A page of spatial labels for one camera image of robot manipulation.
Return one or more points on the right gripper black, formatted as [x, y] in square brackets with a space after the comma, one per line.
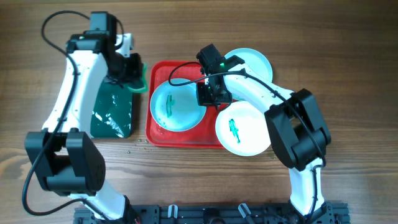
[203, 99]

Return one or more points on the light blue plate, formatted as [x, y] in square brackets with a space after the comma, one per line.
[258, 65]
[173, 105]

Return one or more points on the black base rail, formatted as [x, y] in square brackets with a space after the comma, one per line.
[243, 213]

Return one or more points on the white plate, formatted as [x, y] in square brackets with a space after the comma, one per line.
[242, 129]

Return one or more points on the red plastic tray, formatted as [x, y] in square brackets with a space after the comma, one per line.
[202, 135]

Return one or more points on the green sponge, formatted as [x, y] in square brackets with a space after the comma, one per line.
[139, 83]

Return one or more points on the light blue plate top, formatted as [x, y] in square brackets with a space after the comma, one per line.
[258, 65]

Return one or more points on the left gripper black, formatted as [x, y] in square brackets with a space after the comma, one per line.
[134, 73]

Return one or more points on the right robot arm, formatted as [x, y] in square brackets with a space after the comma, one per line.
[297, 130]

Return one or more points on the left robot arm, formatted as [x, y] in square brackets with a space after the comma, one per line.
[64, 158]

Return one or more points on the dark green tray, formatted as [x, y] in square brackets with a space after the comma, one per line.
[112, 114]

